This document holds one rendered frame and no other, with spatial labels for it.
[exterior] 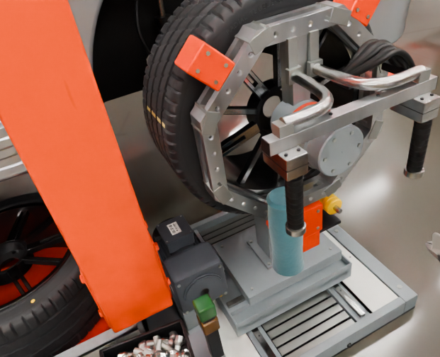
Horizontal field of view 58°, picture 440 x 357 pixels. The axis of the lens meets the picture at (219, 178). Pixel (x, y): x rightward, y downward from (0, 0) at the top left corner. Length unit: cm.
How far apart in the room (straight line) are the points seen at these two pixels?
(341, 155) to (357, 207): 115
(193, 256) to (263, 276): 29
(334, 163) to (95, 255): 56
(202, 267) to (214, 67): 69
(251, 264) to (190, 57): 90
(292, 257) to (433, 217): 113
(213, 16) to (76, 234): 55
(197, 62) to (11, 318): 86
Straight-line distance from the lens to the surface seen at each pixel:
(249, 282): 146
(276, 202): 96
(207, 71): 83
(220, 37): 92
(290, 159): 74
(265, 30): 87
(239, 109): 103
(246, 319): 144
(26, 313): 127
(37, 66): 68
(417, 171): 103
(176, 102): 92
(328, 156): 91
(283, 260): 108
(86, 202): 80
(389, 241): 193
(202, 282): 130
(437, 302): 176
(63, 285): 128
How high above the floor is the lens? 137
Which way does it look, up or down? 36 degrees down
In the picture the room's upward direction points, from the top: 10 degrees counter-clockwise
